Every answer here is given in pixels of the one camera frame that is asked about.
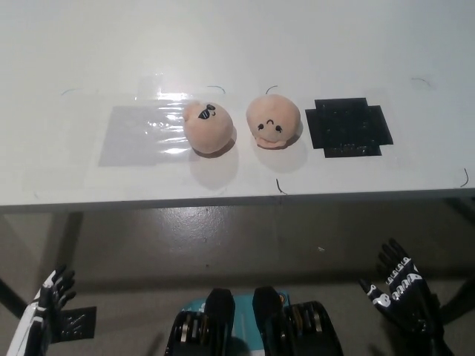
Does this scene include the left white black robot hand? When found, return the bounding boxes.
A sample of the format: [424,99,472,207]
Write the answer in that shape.
[6,263,78,356]

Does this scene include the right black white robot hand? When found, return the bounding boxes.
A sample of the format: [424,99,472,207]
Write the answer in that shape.
[358,237,456,356]

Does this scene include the beige dumpling toy smiling face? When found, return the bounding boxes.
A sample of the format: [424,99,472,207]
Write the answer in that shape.
[246,92,301,149]

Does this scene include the beige dumpling toy with sunglasses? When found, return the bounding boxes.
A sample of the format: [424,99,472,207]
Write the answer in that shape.
[182,102,235,155]

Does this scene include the dark slanted table leg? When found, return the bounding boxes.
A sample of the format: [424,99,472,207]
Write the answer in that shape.
[436,274,475,329]
[0,277,33,322]

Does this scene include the right black robot torso block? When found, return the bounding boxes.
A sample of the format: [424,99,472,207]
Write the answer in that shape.
[252,285,344,356]

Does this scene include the black robot torso block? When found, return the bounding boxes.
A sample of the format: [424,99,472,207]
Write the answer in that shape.
[163,287,238,356]
[252,285,344,356]

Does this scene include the left black robot torso block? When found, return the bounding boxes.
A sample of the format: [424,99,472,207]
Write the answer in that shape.
[163,287,238,356]

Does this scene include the black tape patch notched corners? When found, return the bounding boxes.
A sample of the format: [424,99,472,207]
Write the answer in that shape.
[304,96,394,159]

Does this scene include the grey tape patch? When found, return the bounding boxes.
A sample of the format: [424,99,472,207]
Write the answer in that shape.
[97,104,194,168]

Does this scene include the clear glossy tape strip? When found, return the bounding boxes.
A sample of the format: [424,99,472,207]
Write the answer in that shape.
[140,73,227,123]

